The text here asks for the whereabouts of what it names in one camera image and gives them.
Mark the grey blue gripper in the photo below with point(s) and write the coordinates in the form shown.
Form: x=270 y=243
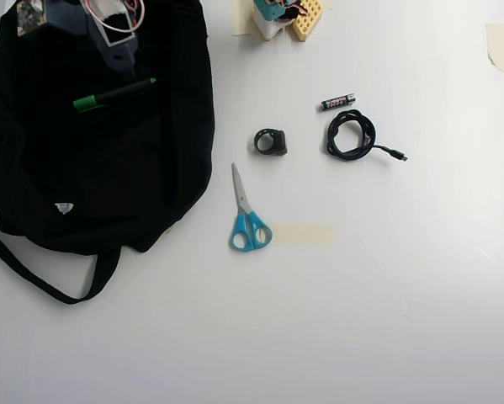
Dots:
x=123 y=63

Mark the green marker with black barrel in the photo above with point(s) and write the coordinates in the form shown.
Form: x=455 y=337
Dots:
x=108 y=97

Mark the yellow perforated robot base part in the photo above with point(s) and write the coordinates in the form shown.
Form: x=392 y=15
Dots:
x=307 y=21

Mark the white grey teal robot arm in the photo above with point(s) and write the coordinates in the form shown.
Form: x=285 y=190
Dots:
x=268 y=26

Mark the black fabric bag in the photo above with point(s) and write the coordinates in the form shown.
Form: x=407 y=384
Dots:
x=87 y=168

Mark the narrow beige masking tape strip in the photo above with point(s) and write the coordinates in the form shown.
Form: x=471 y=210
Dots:
x=240 y=21

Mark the black AAA battery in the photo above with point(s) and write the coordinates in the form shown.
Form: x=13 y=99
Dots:
x=337 y=103

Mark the wide beige masking tape strip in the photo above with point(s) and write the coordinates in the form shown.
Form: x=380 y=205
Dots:
x=306 y=235

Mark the torn beige masking tape piece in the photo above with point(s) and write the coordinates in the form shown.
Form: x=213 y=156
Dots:
x=499 y=46

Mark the bare camera circuit board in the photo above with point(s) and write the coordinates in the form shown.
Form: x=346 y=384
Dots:
x=29 y=17

